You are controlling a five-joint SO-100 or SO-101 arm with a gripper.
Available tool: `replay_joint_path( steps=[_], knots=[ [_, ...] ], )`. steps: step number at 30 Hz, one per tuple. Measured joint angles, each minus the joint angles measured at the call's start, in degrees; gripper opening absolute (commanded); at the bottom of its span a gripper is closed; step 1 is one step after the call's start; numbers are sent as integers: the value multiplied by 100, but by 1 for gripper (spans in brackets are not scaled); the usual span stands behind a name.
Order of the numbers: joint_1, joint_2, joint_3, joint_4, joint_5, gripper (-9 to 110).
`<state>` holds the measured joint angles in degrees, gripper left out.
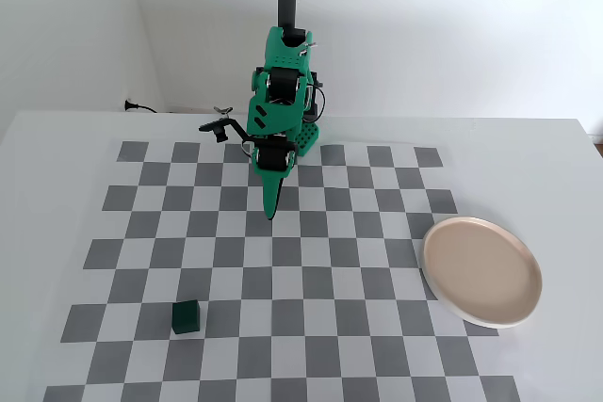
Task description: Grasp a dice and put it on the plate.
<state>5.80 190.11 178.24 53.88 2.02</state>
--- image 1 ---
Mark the green gripper black motor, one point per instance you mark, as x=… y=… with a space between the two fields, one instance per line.
x=273 y=158

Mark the dark green cube dice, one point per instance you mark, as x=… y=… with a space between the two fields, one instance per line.
x=185 y=317

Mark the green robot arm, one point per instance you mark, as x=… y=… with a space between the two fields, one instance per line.
x=275 y=112

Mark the grey white checkerboard mat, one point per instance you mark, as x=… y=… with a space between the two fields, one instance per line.
x=301 y=279

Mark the metal wing screw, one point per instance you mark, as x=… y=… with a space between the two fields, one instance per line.
x=310 y=46
x=223 y=110

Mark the pink round bowl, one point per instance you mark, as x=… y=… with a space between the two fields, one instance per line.
x=481 y=270

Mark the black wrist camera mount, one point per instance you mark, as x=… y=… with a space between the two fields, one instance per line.
x=221 y=127

